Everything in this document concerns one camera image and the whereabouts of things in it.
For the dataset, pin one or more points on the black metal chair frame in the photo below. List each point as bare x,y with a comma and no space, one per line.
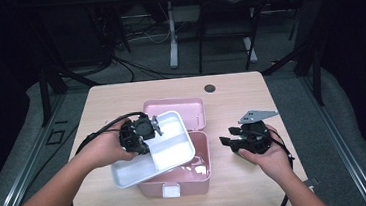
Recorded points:
200,41

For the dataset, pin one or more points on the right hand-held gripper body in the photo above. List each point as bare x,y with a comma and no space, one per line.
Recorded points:
256,140

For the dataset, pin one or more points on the person's right hand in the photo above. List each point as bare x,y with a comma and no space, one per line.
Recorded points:
274,162

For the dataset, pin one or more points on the pink storage box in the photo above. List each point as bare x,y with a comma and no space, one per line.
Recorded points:
191,181

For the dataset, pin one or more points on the metal floor rail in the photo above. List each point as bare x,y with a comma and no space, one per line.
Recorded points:
17,181
338,143

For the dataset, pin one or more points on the black metal stand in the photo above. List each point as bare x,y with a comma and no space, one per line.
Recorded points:
45,101
317,74

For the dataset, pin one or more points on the person's left hand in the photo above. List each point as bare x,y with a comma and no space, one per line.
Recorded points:
103,148

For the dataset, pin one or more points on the white desk leg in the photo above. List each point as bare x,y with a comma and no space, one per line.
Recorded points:
173,43
251,52

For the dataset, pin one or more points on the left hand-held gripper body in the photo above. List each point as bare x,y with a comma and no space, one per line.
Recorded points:
137,133

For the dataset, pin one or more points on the white divided tray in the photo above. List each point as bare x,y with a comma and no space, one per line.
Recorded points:
171,150

